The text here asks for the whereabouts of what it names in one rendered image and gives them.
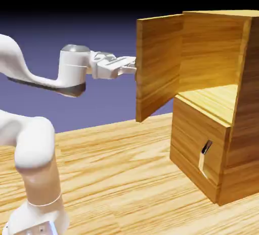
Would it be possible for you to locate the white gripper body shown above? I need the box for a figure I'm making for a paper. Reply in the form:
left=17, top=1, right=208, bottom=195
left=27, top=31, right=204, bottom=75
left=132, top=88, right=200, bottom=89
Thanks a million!
left=92, top=56, right=137, bottom=80

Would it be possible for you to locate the wooden cabinet door without handle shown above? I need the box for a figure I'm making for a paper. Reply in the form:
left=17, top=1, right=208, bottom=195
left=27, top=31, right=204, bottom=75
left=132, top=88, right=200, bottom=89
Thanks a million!
left=135, top=13, right=185, bottom=123

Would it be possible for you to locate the light wooden cabinet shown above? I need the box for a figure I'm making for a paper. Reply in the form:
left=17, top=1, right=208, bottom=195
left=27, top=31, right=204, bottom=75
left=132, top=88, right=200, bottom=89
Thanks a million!
left=169, top=10, right=259, bottom=207

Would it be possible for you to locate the curved metal door handle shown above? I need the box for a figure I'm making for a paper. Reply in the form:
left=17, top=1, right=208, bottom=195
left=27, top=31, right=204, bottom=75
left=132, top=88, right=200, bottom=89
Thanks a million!
left=198, top=139, right=213, bottom=179

